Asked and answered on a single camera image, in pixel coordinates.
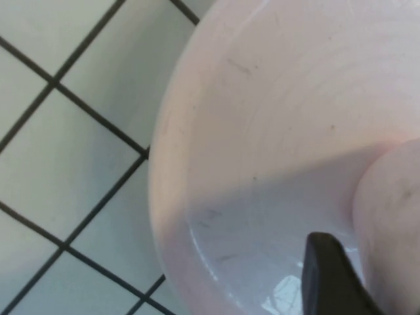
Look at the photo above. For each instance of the pink round plate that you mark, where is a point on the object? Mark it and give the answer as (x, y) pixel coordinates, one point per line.
(262, 131)

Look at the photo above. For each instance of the pink plastic cup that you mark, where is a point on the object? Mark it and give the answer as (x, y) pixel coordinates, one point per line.
(390, 197)

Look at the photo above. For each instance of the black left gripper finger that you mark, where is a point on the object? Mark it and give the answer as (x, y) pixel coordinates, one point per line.
(325, 275)

